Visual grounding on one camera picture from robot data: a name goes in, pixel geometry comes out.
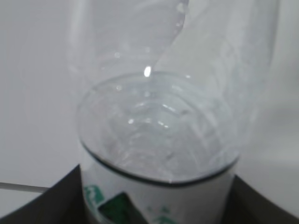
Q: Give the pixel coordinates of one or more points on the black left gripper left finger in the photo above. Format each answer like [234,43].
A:
[61,204]

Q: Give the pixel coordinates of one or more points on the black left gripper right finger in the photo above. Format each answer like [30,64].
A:
[247,206]

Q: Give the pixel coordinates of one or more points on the clear red-label water bottle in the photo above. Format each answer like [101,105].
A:
[165,92]

